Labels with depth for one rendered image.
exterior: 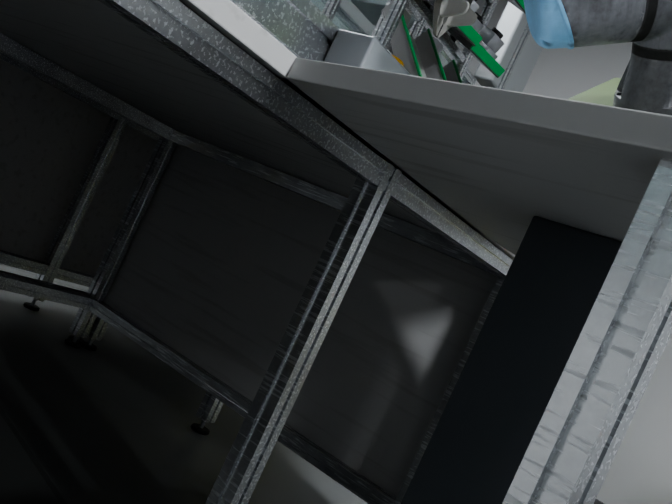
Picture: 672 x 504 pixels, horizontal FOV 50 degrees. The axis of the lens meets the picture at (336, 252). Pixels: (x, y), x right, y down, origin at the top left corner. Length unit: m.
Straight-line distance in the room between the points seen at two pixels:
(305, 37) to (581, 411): 0.67
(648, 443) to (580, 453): 3.44
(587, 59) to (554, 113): 4.28
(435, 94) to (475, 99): 0.05
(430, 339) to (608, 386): 1.35
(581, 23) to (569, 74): 3.93
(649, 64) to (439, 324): 1.01
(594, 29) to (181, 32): 0.52
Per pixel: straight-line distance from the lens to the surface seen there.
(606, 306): 0.59
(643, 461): 4.02
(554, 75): 4.99
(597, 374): 0.59
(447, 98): 0.73
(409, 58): 1.53
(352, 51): 1.07
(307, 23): 1.07
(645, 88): 1.09
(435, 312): 1.91
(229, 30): 0.85
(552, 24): 1.00
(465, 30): 1.59
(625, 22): 1.04
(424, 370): 1.90
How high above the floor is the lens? 0.65
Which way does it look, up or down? 1 degrees up
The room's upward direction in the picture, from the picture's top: 25 degrees clockwise
